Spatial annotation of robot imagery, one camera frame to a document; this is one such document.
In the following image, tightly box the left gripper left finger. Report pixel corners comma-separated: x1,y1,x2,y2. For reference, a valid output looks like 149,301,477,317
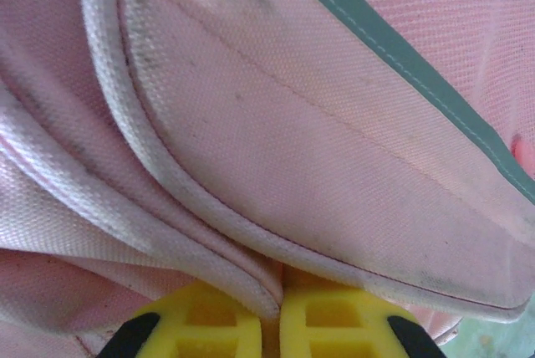
98,280,264,358

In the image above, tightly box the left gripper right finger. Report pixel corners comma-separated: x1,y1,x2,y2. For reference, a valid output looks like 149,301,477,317
278,278,448,358

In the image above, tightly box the pink school backpack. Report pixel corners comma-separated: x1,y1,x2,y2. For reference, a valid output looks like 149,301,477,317
0,0,535,358

